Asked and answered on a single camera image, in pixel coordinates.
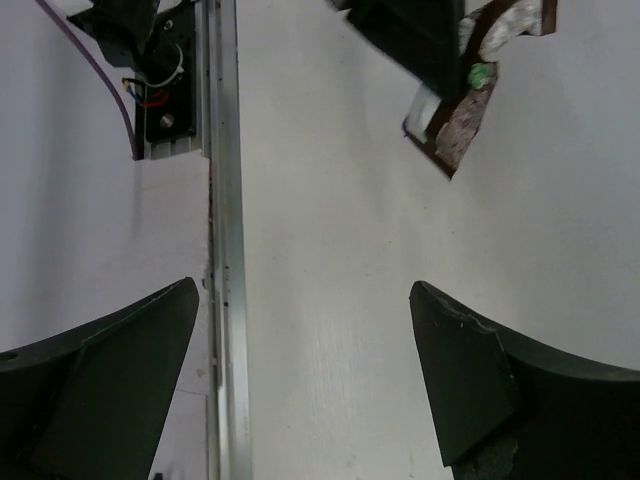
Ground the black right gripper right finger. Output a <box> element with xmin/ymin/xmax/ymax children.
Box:
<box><xmin>409</xmin><ymin>281</ymin><xmax>639</xmax><ymax>479</ymax></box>

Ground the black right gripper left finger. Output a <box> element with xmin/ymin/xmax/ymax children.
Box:
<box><xmin>1</xmin><ymin>278</ymin><xmax>199</xmax><ymax>479</ymax></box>

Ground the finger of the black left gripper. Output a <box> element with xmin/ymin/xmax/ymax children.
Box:
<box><xmin>330</xmin><ymin>0</ymin><xmax>465</xmax><ymax>101</ymax></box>

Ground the brown chocolate bar wrapper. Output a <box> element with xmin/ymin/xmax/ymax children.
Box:
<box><xmin>402</xmin><ymin>1</ymin><xmax>557</xmax><ymax>178</ymax></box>

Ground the aluminium front rail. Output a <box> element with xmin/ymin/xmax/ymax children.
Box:
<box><xmin>201</xmin><ymin>1</ymin><xmax>253</xmax><ymax>479</ymax></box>

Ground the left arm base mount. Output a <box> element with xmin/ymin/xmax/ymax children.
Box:
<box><xmin>67</xmin><ymin>0</ymin><xmax>197</xmax><ymax>150</ymax></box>

